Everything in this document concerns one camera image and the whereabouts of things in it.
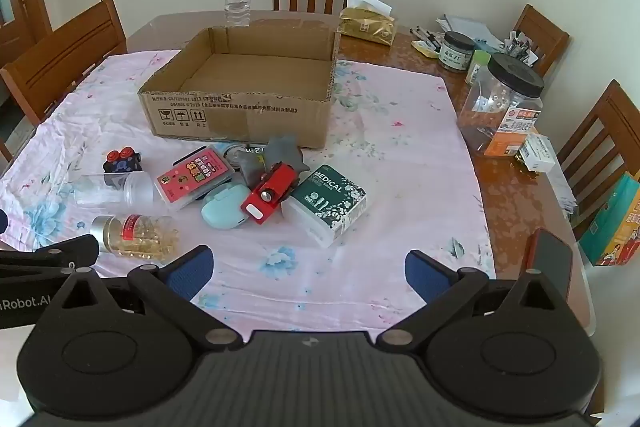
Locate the teal rounded case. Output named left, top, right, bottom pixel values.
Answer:
left=201, top=183, right=251, bottom=228

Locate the clear plastic bottle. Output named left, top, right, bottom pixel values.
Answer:
left=74, top=170, right=155, bottom=209

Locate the small glass jar black lid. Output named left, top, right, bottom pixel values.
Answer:
left=438, top=31, right=477, bottom=72

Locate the pink floral cloth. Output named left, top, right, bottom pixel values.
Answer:
left=0, top=49, right=496, bottom=343

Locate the cardboard box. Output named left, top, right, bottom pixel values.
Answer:
left=137, top=26, right=342, bottom=151

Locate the round tape measure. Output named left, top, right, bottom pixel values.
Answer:
left=222, top=142, right=271, bottom=168

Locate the bunch of black pens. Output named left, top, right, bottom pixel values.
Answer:
left=410, top=26, right=447, bottom=54

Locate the clear container of stationery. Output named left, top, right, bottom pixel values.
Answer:
left=502, top=32, right=543, bottom=66

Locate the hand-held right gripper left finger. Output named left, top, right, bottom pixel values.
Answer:
left=39, top=245, right=245, bottom=351

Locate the white plastic cotton swab box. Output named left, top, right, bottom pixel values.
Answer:
left=281, top=164, right=367, bottom=249

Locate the teal orange carton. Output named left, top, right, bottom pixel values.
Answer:
left=577, top=172, right=640, bottom=267

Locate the green lidded container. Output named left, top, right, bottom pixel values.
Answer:
left=465, top=49, right=493, bottom=86

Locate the pink rectangular case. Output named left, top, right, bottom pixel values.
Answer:
left=154, top=145, right=234, bottom=212

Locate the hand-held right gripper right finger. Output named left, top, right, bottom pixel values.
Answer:
left=376, top=249, right=583, bottom=351

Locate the large plastic jar black lid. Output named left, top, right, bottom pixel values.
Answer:
left=457, top=53, right=545, bottom=158

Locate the small white carton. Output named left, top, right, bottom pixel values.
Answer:
left=515, top=133, right=557, bottom=172

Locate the red-cased smartphone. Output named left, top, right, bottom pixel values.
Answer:
left=520, top=227, right=573, bottom=295

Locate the capsule bottle silver cap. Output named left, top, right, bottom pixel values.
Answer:
left=91, top=214, right=180, bottom=264

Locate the grey plush toy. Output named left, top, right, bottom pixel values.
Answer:
left=235, top=136, right=308, bottom=185

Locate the stack of papers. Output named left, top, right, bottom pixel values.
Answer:
left=436, top=13, right=503, bottom=52

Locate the gold tissue pack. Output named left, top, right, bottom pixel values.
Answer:
left=338, top=0, right=398, bottom=46

